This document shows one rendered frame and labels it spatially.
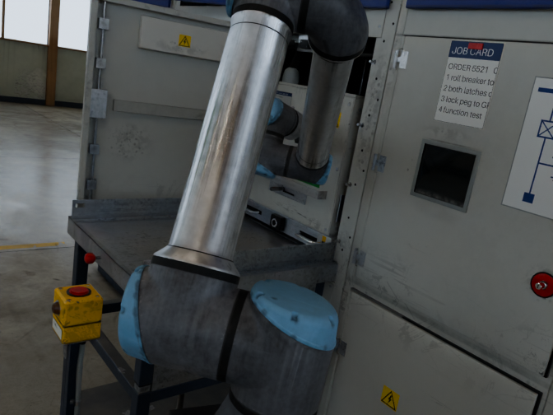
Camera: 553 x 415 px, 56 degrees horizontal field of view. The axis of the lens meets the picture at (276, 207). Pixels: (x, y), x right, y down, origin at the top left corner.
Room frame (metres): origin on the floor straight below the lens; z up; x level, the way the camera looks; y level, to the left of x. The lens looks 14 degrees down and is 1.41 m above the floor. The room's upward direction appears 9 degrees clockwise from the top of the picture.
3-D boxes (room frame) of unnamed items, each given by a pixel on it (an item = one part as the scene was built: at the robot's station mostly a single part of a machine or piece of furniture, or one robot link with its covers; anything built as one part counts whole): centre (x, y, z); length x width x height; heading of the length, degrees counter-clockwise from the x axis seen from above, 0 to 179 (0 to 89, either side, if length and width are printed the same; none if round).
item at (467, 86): (1.38, -0.42, 1.47); 0.15 x 0.01 x 0.21; 40
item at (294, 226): (1.88, -0.04, 0.89); 0.54 x 0.05 x 0.06; 41
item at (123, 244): (1.66, 0.23, 0.82); 0.68 x 0.62 x 0.06; 130
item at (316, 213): (1.87, -0.03, 1.15); 0.48 x 0.01 x 0.48; 41
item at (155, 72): (2.00, 0.46, 1.21); 0.63 x 0.07 x 0.74; 121
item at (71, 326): (1.03, 0.39, 0.85); 0.08 x 0.08 x 0.10; 40
